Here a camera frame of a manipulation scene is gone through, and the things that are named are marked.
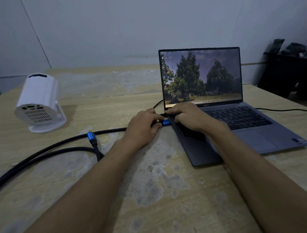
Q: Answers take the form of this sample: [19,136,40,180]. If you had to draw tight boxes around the person's left hand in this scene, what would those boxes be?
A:
[122,108,166,149]

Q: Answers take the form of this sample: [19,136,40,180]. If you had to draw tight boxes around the person's right hand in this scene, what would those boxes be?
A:
[165,102,231,139]

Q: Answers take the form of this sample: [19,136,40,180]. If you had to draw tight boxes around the black cable with blue connectors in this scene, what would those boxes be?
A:
[0,120,171,189]

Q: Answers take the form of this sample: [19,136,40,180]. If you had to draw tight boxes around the grey laptop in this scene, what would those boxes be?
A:
[158,47,307,167]

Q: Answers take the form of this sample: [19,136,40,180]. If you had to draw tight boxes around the person's right forearm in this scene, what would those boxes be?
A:
[206,126,307,233]

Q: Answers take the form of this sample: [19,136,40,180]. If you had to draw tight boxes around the person's left forearm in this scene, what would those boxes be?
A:
[24,138,147,233]

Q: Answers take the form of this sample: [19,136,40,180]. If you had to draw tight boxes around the dark cabinet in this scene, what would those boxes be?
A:
[257,52,307,100]

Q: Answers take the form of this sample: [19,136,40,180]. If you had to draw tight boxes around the dark object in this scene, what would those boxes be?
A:
[281,42,307,57]
[264,38,285,55]

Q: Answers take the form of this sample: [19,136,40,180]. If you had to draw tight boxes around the white projector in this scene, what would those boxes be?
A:
[14,73,67,134]

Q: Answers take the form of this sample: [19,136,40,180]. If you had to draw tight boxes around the thin black cable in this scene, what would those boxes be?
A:
[255,108,307,112]
[153,99,166,116]

